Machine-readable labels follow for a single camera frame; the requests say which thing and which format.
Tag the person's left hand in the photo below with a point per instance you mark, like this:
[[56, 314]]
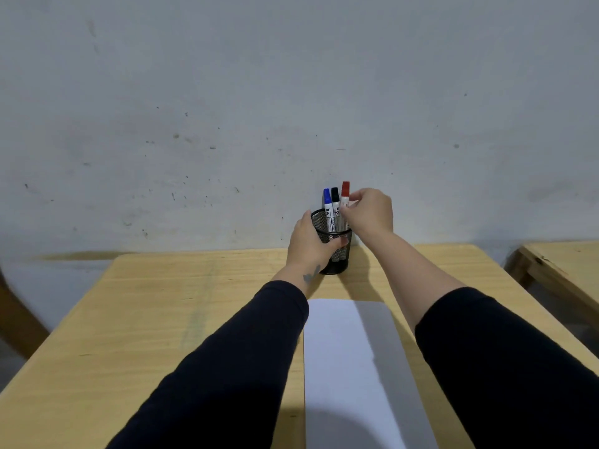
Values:
[[306, 250]]

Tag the person's right hand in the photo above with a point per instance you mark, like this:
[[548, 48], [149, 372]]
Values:
[[372, 215]]

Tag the red marker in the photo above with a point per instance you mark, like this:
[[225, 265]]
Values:
[[345, 190]]

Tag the black mesh pen holder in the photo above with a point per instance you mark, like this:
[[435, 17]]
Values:
[[341, 264]]

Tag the black marker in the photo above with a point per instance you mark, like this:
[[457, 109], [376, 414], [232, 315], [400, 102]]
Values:
[[335, 201]]

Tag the blue marker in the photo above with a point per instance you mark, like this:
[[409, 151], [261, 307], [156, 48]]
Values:
[[328, 205]]

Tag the white paper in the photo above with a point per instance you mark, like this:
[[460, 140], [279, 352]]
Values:
[[346, 378]]

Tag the person's right forearm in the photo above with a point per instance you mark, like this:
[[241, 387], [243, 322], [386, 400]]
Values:
[[477, 341]]

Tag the person's left forearm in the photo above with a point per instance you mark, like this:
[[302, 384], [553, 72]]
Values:
[[224, 374]]

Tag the light wooden side table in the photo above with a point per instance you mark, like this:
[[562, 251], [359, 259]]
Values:
[[561, 271]]

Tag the brown wooden side table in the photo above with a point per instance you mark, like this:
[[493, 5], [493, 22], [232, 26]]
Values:
[[18, 322]]

